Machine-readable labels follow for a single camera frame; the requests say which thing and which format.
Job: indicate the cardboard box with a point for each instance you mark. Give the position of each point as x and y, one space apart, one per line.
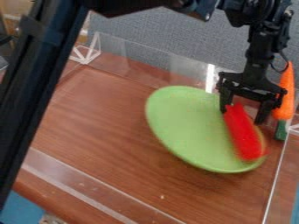
15 8

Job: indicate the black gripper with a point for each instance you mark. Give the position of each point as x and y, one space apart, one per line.
250 85

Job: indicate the clear acrylic tray wall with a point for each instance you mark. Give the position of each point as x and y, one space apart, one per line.
99 170

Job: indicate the green plastic plate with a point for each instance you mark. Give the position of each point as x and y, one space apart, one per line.
186 121

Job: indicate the orange toy carrot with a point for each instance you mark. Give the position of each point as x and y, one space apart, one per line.
283 113

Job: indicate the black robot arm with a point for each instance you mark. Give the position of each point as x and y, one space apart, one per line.
50 30

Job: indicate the red plastic block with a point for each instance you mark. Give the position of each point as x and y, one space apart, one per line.
243 133

